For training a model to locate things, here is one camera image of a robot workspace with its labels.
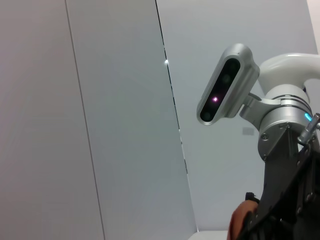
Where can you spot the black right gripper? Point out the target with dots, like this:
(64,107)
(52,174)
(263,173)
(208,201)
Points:
(287,180)

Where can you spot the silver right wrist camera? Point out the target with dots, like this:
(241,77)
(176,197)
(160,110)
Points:
(240,75)

